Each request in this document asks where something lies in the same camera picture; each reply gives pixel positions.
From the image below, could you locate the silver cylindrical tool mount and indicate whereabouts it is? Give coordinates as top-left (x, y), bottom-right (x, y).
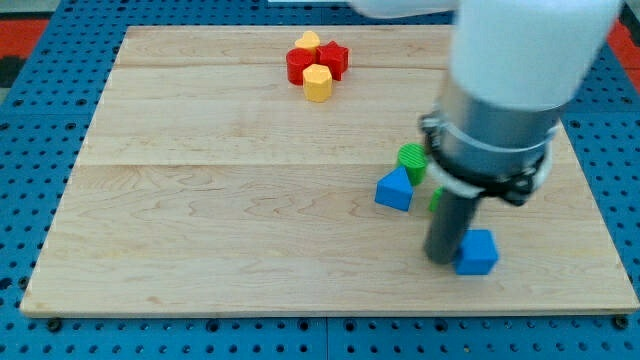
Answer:
top-left (419, 76), bottom-right (565, 206)

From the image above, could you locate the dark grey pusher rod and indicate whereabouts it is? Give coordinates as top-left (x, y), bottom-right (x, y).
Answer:
top-left (424, 189), bottom-right (481, 265)

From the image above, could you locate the blue triangle block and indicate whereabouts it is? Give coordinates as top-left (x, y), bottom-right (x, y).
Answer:
top-left (374, 166), bottom-right (414, 212)

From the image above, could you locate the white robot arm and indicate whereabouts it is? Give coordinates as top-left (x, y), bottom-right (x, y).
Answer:
top-left (351, 0), bottom-right (621, 264)

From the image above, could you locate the green circle block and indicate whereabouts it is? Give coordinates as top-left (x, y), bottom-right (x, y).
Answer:
top-left (396, 143), bottom-right (428, 186)

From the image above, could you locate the green block behind rod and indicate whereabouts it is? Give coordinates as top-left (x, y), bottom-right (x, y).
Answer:
top-left (428, 186), bottom-right (444, 212)

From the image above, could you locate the blue cube block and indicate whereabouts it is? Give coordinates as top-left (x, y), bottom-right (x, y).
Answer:
top-left (454, 229), bottom-right (499, 276)

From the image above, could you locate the red star block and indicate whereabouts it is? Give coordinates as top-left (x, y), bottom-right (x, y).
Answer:
top-left (316, 41), bottom-right (350, 81)

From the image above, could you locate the yellow hexagon block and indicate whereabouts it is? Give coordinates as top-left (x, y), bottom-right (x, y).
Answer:
top-left (303, 64), bottom-right (333, 102)

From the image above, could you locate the yellow heart block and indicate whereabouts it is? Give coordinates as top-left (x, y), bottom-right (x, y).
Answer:
top-left (294, 30), bottom-right (321, 54)

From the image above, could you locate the red cylinder block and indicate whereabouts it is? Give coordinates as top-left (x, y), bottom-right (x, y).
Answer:
top-left (285, 48), bottom-right (315, 85)

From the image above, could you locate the wooden board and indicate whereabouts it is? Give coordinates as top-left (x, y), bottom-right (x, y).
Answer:
top-left (20, 25), bottom-right (639, 318)

